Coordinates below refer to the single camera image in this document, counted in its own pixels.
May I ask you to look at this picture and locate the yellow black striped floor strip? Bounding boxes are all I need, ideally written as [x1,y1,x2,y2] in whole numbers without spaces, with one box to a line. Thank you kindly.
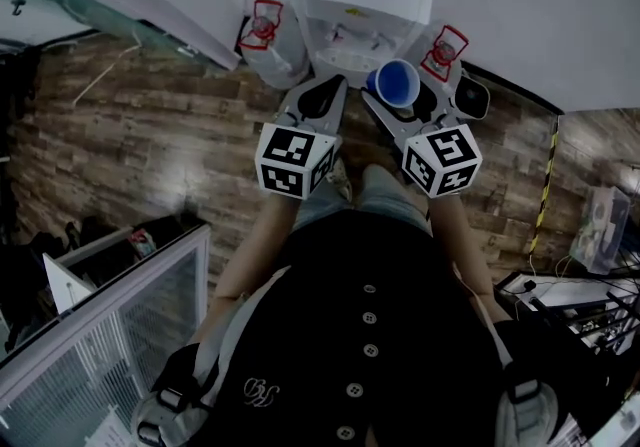
[528,114,560,256]

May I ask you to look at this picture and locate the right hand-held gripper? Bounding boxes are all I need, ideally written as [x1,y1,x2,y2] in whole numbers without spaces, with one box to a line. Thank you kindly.
[360,78,484,199]

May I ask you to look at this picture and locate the thin pale stick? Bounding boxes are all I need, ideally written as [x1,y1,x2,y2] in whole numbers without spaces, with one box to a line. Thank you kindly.
[73,44,141,106]

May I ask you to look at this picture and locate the clear water jug red handle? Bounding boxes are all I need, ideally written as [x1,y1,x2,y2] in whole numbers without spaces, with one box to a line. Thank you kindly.
[404,24,470,101]
[237,0,311,89]

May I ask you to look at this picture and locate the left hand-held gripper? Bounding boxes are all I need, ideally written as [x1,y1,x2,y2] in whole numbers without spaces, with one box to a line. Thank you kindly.
[254,74,350,200]

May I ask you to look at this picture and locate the person's right forearm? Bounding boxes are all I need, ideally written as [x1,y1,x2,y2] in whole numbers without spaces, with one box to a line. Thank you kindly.
[427,192,496,309]

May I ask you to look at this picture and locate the white water dispenser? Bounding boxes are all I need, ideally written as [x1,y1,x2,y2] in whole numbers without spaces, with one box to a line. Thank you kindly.
[289,0,434,89]

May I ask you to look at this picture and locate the person's black buttoned top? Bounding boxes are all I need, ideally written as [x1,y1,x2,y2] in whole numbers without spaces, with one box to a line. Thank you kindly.
[149,209,601,447]

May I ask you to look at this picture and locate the glass door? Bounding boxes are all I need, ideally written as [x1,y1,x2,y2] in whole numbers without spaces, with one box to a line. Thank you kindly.
[0,0,241,71]

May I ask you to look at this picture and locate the grey backpack strap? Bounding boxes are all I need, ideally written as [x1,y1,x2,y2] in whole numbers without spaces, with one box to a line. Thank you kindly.
[130,264,291,447]
[494,329,559,447]

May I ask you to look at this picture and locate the person's left forearm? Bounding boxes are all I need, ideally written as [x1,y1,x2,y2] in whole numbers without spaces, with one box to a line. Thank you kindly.
[212,192,301,306]

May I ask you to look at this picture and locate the person's blue jeans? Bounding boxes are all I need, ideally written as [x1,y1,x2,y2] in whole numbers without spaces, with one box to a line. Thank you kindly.
[292,164,434,236]

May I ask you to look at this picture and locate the blue cup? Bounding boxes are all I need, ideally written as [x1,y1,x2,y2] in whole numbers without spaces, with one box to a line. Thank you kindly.
[364,58,422,109]

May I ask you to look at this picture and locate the black bags pile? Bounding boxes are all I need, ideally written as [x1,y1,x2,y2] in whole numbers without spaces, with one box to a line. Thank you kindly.
[0,214,126,351]

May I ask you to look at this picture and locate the person's left beige shoe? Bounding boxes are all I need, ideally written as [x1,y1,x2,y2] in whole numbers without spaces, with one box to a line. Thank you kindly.
[327,157,354,204]

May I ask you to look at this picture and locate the white framed glass partition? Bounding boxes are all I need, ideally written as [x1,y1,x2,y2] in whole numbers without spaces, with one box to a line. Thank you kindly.
[0,222,211,447]

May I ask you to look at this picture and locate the black metal rack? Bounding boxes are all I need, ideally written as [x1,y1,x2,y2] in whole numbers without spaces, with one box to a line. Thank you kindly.
[494,274,640,386]

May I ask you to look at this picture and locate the clear plastic storage box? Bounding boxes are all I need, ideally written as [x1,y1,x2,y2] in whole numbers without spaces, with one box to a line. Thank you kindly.
[569,184,632,276]

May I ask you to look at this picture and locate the white bin with black inside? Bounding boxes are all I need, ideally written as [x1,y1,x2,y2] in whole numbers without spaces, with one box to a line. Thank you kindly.
[452,74,491,121]

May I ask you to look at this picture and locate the small red packet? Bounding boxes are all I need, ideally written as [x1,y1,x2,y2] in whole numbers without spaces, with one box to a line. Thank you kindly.
[128,229,159,259]

